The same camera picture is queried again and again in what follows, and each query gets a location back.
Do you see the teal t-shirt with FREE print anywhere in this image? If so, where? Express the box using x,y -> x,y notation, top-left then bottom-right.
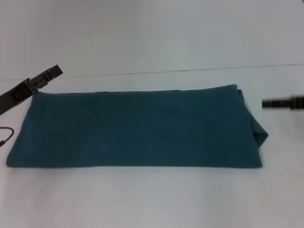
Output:
6,84 -> 269,169

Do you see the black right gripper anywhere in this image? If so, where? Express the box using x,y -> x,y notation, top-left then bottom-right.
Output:
262,94 -> 304,110

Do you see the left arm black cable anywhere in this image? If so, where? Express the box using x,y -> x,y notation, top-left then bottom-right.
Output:
0,127 -> 15,147

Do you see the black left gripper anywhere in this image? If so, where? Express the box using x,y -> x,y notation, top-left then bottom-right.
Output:
0,64 -> 64,116

